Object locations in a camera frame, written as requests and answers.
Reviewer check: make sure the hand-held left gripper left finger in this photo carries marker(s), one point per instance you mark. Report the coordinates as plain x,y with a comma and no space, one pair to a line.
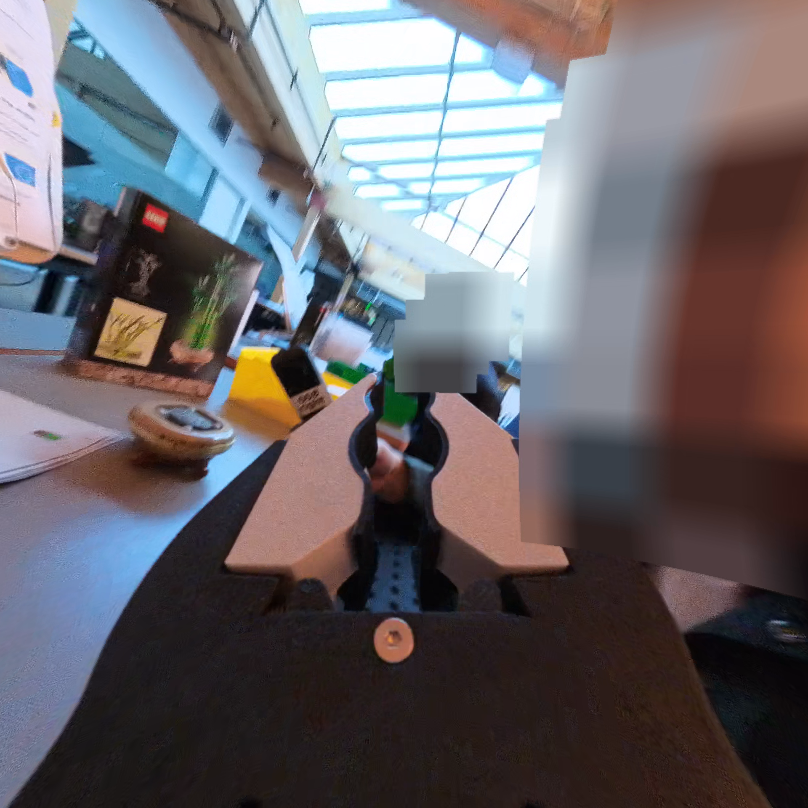
303,505

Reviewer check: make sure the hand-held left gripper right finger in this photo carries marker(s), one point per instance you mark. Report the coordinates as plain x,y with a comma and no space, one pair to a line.
480,505

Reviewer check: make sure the green brick bamboo stalk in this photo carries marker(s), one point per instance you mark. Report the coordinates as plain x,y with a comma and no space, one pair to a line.
401,404

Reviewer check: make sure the brown round brick base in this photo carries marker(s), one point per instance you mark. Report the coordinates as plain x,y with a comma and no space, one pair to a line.
180,432

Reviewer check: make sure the person's right forearm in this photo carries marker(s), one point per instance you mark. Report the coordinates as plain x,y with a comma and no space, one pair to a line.
418,492

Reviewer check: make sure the grey desk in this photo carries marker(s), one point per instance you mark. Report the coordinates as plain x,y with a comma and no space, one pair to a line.
63,536

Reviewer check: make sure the person's right hand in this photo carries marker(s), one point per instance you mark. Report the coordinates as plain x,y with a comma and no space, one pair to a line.
388,473

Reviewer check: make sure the yellow plastic bin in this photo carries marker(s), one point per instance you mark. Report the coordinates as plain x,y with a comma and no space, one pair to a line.
259,385

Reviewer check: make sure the green plastic crate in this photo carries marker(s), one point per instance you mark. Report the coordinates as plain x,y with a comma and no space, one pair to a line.
350,372

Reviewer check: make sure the small black toy set box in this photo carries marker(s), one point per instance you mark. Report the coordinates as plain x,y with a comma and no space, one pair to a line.
334,338

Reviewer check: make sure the white angular board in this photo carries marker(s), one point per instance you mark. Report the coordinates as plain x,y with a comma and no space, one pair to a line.
290,278

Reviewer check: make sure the black studded mat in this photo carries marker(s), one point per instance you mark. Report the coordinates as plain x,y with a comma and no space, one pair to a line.
394,577

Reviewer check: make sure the black toy brick set box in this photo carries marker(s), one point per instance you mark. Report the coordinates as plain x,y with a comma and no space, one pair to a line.
158,284

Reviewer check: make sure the open instruction booklet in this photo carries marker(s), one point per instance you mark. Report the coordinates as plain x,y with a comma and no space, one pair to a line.
44,435

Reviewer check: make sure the printed instruction sheet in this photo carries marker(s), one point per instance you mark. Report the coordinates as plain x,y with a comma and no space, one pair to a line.
25,126

